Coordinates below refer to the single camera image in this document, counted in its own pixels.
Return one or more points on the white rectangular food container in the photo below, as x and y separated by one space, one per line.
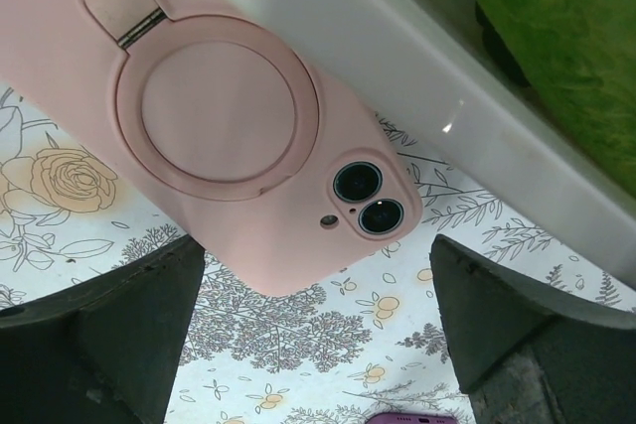
419 62

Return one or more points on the toy green bean pod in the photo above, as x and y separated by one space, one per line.
579 55

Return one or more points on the black phone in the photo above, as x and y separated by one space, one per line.
410 418

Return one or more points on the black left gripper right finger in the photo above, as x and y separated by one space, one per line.
526 352

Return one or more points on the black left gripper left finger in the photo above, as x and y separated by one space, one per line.
106 350

